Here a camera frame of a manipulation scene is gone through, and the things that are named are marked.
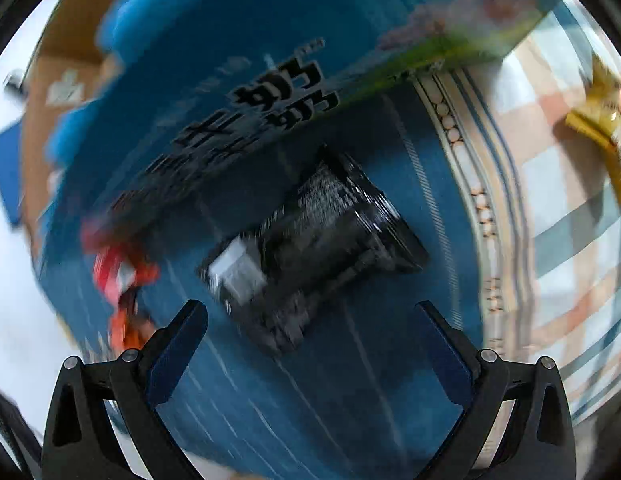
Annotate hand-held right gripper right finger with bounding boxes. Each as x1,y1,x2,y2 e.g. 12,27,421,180
415,300,577,480

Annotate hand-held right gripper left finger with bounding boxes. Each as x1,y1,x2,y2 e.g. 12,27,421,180
41,299,209,480

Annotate black snack packet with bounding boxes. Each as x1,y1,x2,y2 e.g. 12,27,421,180
198,144,430,358

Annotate blue printed carton box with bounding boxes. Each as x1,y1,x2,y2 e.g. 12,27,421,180
32,0,566,480

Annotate red orange snack packet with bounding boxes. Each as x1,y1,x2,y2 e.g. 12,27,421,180
80,220,161,352

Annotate plaid printed cloth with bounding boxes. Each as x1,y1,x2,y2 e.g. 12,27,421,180
415,0,621,461

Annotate blue flat board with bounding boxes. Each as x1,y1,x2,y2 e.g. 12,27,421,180
0,119,26,231

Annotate yellow snack packet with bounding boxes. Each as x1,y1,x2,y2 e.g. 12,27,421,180
565,55,621,206

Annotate brown cardboard box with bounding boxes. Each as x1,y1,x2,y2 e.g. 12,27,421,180
19,0,122,241

